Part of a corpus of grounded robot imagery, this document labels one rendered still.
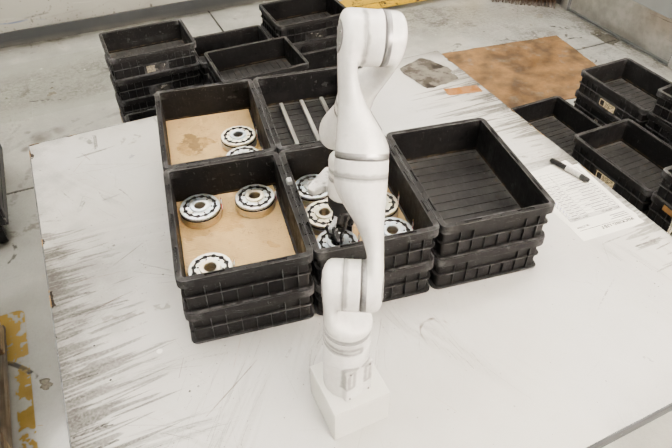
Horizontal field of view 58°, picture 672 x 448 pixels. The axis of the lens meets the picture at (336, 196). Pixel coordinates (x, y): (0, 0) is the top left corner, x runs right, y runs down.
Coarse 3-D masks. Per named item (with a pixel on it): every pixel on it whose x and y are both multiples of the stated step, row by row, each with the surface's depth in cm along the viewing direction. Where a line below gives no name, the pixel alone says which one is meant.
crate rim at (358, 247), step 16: (320, 144) 164; (400, 160) 159; (288, 176) 154; (416, 192) 149; (304, 208) 144; (304, 224) 140; (432, 224) 141; (384, 240) 136; (400, 240) 138; (416, 240) 139; (320, 256) 134; (336, 256) 135
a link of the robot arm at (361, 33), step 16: (352, 16) 95; (368, 16) 95; (384, 16) 95; (352, 32) 94; (368, 32) 94; (384, 32) 95; (352, 48) 95; (368, 48) 95; (384, 48) 95; (352, 64) 95; (368, 64) 98; (352, 80) 96; (352, 96) 97; (352, 112) 97; (368, 112) 99; (336, 128) 102; (352, 128) 98; (368, 128) 98; (336, 144) 101; (352, 144) 98; (368, 144) 98; (384, 144) 100; (352, 160) 99; (368, 160) 98; (384, 160) 100
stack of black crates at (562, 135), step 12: (516, 108) 281; (528, 108) 284; (540, 108) 288; (552, 108) 292; (564, 108) 286; (576, 108) 281; (528, 120) 289; (540, 120) 292; (552, 120) 292; (564, 120) 288; (576, 120) 281; (588, 120) 274; (540, 132) 284; (552, 132) 284; (564, 132) 284; (576, 132) 283; (564, 144) 277
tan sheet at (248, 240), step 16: (224, 208) 160; (224, 224) 155; (240, 224) 155; (256, 224) 155; (272, 224) 155; (192, 240) 150; (208, 240) 150; (224, 240) 150; (240, 240) 150; (256, 240) 150; (272, 240) 150; (288, 240) 150; (192, 256) 146; (240, 256) 146; (256, 256) 146; (272, 256) 146
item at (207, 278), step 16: (224, 160) 159; (240, 160) 159; (288, 192) 149; (176, 240) 136; (304, 240) 136; (176, 256) 134; (288, 256) 133; (304, 256) 133; (176, 272) 129; (208, 272) 129; (224, 272) 129; (240, 272) 130; (256, 272) 131
